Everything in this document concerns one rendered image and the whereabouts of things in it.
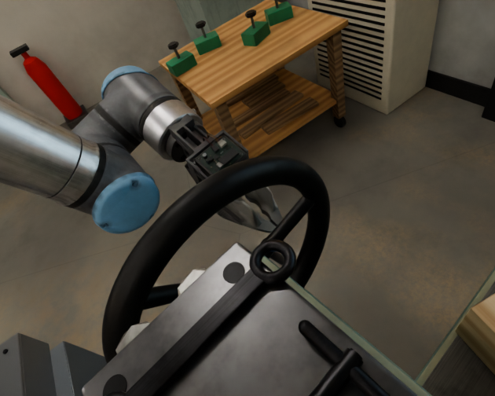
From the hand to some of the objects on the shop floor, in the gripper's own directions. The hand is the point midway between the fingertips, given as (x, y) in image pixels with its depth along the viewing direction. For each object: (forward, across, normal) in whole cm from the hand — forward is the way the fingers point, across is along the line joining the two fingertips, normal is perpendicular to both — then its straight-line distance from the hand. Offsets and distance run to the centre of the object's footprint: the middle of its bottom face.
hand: (274, 226), depth 46 cm
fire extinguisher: (-210, 0, +155) cm, 261 cm away
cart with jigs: (-61, +66, +101) cm, 136 cm away
